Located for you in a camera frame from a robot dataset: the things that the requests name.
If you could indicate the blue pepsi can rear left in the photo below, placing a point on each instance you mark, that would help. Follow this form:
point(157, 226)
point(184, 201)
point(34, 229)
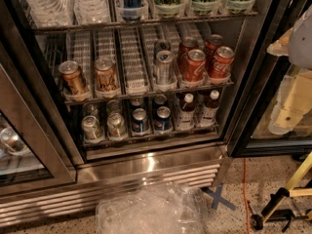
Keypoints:
point(137, 102)

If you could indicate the red cola can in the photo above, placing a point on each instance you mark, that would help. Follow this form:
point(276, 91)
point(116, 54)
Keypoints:
point(221, 62)
point(213, 42)
point(187, 44)
point(195, 63)

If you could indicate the brown bottle white cap right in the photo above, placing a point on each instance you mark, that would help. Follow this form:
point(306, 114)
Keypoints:
point(209, 109)

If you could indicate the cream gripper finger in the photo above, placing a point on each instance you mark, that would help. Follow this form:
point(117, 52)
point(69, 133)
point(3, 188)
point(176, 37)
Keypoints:
point(281, 46)
point(294, 100)

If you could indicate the blue orange tall can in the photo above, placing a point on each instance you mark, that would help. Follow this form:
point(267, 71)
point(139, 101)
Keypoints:
point(131, 9)

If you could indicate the brown bottle white cap left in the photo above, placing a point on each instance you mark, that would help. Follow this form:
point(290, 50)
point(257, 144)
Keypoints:
point(186, 111)

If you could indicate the wire shelf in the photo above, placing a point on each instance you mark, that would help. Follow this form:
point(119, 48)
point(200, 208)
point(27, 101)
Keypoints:
point(147, 22)
point(139, 88)
point(151, 134)

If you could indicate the steel fridge base grille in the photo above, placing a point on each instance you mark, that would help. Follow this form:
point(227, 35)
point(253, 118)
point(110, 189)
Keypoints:
point(199, 166)

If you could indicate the blue pepsi can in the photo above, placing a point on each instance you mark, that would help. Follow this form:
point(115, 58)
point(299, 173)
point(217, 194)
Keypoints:
point(137, 102)
point(139, 121)
point(162, 121)
point(159, 101)

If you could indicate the blue pepsi can front right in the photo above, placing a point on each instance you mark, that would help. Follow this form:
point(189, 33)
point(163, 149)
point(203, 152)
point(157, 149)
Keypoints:
point(162, 121)

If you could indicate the clear water bottle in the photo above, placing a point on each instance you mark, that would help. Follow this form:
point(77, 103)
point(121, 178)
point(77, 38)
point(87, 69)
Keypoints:
point(48, 13)
point(91, 11)

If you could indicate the silver green can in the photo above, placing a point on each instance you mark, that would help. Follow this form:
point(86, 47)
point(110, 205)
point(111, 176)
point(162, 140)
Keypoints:
point(116, 125)
point(114, 106)
point(91, 128)
point(90, 109)

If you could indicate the fridge glass door right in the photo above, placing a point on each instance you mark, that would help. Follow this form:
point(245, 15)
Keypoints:
point(273, 105)

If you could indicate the silver green can front left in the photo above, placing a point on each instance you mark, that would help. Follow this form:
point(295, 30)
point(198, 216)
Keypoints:
point(91, 128)

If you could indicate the fridge glass door left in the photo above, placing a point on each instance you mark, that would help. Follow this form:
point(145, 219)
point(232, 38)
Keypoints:
point(34, 159)

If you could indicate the yellow black wheeled stand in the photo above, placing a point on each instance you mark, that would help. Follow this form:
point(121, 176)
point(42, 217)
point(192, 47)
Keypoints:
point(271, 211)

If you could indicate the red cola can front right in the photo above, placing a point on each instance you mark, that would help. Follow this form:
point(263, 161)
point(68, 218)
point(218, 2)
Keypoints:
point(221, 62)

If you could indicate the red cola can front left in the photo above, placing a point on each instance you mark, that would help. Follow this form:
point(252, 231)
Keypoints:
point(195, 63)

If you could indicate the bottom wire shelf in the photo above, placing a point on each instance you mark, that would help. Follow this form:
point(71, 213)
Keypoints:
point(151, 134)

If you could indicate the middle wire shelf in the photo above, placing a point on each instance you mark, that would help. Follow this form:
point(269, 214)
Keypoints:
point(139, 88)

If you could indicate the clear plastic bin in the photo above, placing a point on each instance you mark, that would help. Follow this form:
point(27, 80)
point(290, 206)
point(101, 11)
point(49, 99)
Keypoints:
point(161, 209)

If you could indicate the blue pepsi can front left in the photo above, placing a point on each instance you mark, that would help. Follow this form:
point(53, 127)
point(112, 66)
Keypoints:
point(139, 121)

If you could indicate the clear water bottle left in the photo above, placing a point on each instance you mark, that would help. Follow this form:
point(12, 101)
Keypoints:
point(48, 13)

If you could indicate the blue pepsi can rear right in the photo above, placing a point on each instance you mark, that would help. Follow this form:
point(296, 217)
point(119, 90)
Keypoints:
point(159, 101)

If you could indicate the red cola can rear right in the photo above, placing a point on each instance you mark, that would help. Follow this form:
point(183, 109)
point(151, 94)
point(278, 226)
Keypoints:
point(213, 42)

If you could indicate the blue tape cross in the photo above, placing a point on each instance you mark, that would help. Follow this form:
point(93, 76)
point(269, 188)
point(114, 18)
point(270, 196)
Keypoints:
point(217, 198)

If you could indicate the red cola can rear left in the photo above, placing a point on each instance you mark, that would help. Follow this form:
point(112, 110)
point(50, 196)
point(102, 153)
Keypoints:
point(187, 44)

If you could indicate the fridge glass door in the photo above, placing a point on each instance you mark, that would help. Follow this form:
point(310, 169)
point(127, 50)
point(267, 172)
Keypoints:
point(34, 159)
point(273, 105)

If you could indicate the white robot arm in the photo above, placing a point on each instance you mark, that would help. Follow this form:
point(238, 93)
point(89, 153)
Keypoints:
point(300, 44)

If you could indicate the brown bottle white cap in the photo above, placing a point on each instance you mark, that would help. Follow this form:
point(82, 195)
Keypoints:
point(209, 109)
point(186, 111)

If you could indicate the top wire shelf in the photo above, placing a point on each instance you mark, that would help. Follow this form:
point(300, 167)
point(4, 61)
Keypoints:
point(147, 22)

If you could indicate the silver green can rear left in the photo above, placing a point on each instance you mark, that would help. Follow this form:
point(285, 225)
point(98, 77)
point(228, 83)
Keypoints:
point(90, 109)

